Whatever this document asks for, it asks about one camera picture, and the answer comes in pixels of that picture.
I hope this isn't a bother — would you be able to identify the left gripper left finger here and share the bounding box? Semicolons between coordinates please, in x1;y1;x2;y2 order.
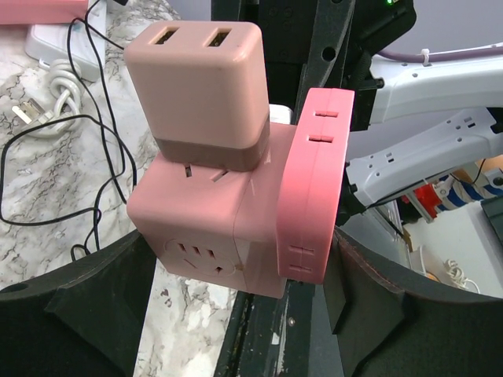
1;231;156;376

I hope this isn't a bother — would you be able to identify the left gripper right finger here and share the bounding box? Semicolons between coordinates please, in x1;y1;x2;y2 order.
324;229;502;376

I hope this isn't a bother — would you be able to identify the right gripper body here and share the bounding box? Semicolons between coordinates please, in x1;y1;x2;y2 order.
211;0;417;130

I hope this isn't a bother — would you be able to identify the white plug adapter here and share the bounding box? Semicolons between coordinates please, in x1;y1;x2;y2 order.
269;104;292;124

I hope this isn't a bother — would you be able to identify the beige pink USB charger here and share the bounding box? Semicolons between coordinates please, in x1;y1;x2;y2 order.
123;20;270;171

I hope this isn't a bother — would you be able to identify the pink square plug adapter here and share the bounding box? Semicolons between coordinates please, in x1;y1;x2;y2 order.
276;88;354;284

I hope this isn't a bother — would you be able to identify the pink cube socket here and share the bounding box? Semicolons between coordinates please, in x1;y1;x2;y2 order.
127;123;296;298

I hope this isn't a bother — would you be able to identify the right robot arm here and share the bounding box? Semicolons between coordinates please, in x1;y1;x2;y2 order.
211;1;502;214

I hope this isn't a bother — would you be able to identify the white power strip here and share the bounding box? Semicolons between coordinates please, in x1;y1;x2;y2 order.
24;1;108;82

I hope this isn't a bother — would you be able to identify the pink triangular power strip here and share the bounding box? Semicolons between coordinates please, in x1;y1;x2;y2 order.
0;0;89;25

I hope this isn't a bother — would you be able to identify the white background cord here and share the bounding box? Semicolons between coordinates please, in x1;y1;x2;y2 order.
442;257;483;294

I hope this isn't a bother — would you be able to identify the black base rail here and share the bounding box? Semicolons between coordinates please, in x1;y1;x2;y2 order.
213;240;345;376

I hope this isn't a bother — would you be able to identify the thin black cable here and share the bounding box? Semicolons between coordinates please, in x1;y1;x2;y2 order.
0;0;138;262

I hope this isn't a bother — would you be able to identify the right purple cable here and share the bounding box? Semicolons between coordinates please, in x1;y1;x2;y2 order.
376;42;503;64

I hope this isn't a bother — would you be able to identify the white coiled cord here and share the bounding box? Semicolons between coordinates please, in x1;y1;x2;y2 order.
11;58;86;139

